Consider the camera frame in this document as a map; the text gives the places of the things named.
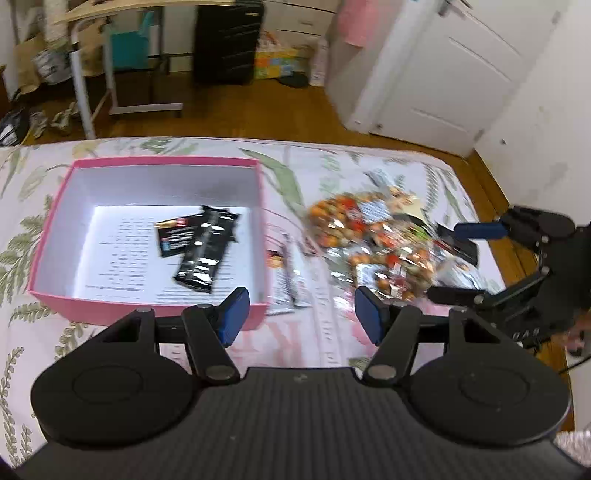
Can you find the pink hanging cloth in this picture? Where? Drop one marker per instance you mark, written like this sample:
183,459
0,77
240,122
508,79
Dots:
358,21

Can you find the grey shoe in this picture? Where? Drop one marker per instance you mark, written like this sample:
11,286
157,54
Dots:
38,124
62,117

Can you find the long black snack packet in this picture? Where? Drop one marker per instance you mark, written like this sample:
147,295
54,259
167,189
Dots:
203,263

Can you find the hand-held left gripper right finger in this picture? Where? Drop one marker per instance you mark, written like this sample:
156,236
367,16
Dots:
369,318

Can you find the black suitcase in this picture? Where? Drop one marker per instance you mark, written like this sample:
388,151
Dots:
228,44

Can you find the pink cardboard box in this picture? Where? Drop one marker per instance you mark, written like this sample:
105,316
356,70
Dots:
83,304

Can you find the white plastic bag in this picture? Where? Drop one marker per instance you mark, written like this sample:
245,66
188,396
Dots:
319,64

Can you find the white drawer cabinet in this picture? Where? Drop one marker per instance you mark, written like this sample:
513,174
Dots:
304,18

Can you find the grey patterned bag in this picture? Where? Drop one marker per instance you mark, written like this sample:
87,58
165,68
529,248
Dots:
51,67

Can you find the white fuzzy cloth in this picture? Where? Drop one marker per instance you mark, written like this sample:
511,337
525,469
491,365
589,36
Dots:
575,445

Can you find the black gold snack packet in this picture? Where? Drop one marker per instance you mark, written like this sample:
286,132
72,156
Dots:
175,237

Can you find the silver snack packet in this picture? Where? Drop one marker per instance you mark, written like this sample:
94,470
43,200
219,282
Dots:
279,286
300,277

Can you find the person's right hand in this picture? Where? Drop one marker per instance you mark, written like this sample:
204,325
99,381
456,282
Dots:
582,334

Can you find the dark slipper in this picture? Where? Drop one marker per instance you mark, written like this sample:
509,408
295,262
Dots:
293,81

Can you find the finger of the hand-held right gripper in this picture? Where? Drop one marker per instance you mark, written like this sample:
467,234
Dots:
480,230
457,295

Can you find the brown cardboard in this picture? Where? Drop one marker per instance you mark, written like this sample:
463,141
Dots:
27,64

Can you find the white door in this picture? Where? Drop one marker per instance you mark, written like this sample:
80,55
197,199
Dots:
443,78

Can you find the colourful gift bag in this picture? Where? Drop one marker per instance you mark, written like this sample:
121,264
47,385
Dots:
277,64

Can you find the pile of assorted snack packets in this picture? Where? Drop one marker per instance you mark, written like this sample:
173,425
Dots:
388,249

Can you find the wooden top folding table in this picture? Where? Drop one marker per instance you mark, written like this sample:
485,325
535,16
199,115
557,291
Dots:
81,83

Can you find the printed paper sheet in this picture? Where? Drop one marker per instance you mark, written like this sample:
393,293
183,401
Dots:
120,258

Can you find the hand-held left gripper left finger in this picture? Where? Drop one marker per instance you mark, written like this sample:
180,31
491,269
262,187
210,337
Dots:
234,316

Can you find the teal bag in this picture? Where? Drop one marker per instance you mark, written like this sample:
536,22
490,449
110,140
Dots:
134,46

